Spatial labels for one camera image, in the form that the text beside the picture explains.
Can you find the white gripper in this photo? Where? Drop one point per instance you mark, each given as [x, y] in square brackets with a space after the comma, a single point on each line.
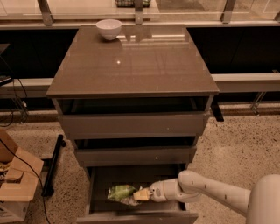
[157, 192]

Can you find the green jalapeno chip bag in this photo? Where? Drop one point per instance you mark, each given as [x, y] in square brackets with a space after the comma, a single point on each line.
[123, 194]

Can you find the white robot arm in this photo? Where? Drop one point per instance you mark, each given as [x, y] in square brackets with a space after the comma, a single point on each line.
[260, 205]

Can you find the grey bottom drawer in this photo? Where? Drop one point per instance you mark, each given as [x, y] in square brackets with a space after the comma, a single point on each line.
[100, 210]

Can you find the grey drawer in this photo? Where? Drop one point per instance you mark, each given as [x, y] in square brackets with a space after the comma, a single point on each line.
[129, 126]
[136, 156]
[100, 210]

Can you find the grey middle drawer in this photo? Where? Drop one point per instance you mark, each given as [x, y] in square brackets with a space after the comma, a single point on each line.
[136, 156]

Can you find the grey top drawer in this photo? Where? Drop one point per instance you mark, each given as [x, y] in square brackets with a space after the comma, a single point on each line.
[129, 126]

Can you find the grey drawer cabinet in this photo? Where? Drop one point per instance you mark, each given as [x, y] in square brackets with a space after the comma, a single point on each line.
[147, 69]

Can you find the black metal stand leg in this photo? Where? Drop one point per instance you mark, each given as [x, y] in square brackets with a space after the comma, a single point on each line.
[51, 165]

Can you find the black table leg foot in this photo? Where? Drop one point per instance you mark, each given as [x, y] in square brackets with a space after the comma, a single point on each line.
[216, 111]

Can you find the open cardboard box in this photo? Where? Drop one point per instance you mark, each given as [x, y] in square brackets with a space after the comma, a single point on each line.
[20, 171]

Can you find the white ceramic bowl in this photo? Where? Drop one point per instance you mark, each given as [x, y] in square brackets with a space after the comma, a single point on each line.
[109, 29]

